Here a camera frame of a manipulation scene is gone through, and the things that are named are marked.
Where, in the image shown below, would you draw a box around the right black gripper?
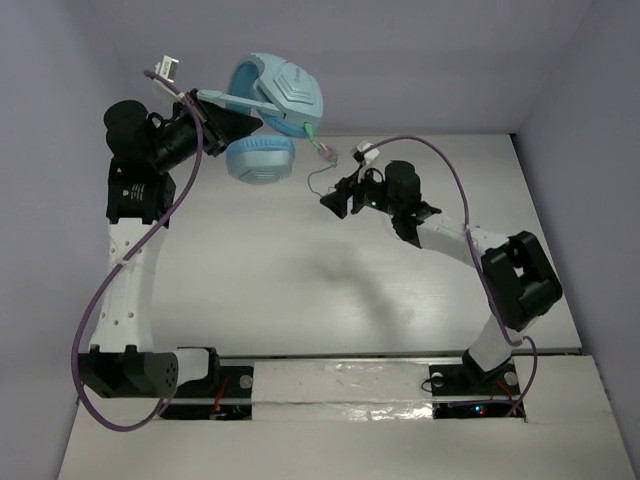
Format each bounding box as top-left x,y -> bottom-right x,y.
320,164 -> 400,220

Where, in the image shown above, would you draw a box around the thin green headphone cable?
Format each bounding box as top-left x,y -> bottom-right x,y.
302,122 -> 351,201

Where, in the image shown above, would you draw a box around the light blue headphones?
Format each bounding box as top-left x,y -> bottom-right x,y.
197,53 -> 324,185

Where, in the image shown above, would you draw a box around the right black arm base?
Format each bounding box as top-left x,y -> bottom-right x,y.
420,363 -> 526,420

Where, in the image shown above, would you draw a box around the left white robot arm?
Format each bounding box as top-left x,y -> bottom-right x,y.
76,92 -> 262,398

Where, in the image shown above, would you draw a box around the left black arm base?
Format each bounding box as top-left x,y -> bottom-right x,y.
160,365 -> 254,421

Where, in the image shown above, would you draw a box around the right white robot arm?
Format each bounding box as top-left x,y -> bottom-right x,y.
320,160 -> 563,393

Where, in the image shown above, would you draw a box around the silver tape strip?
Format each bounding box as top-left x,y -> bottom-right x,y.
251,360 -> 433,422

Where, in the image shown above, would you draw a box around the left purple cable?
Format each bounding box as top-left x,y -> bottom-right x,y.
72,69 -> 205,432

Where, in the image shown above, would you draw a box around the purple cable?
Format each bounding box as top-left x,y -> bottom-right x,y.
72,69 -> 205,432
372,135 -> 539,419

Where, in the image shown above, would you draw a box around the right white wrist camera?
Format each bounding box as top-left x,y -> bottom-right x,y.
351,141 -> 380,167

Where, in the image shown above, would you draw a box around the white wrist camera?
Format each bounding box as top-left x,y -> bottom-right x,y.
152,55 -> 179,103
351,141 -> 380,167

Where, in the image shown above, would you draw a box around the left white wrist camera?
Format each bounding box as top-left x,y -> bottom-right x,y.
152,55 -> 179,103

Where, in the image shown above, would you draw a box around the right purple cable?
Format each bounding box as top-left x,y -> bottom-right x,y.
372,135 -> 539,419

